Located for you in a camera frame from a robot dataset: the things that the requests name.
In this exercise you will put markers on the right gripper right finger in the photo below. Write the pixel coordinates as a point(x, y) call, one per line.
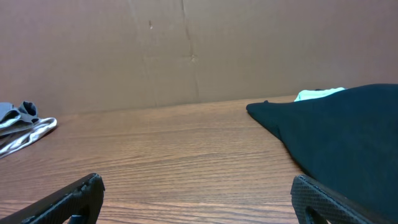
point(314, 203)

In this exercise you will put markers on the folded beige shorts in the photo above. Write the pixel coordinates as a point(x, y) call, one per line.
point(14, 142)

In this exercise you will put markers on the light blue garment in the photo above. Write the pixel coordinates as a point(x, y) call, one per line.
point(318, 93)

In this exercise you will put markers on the black garment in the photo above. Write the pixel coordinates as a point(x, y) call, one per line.
point(347, 141)

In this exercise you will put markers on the grey shorts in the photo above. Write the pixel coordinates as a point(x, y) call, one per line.
point(17, 118)

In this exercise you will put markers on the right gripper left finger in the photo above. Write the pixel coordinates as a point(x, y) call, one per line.
point(79, 202)

